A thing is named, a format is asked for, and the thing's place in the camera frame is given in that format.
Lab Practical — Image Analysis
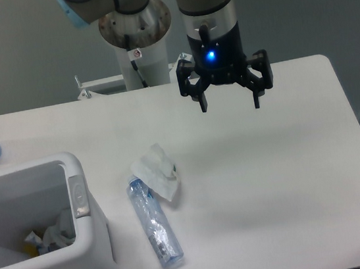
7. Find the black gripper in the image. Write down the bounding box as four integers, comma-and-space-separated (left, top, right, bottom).
176, 23, 274, 113

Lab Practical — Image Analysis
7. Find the white tissue paper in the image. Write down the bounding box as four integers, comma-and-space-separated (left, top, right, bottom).
130, 143, 181, 201

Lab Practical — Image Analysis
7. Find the crushed clear plastic bottle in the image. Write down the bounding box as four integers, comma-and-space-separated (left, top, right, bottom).
126, 176, 184, 269

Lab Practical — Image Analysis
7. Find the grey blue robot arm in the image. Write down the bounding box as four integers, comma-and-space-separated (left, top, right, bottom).
56, 0, 274, 112

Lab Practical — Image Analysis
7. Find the white plastic trash can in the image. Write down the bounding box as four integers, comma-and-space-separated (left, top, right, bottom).
0, 152, 118, 269

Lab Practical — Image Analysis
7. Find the trash inside can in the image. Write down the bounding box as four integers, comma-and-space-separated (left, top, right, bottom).
23, 209, 76, 257

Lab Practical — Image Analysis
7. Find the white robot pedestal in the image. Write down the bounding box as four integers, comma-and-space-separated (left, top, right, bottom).
75, 39, 193, 101

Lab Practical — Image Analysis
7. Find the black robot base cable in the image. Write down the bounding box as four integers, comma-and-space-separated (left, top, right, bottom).
123, 32, 150, 91

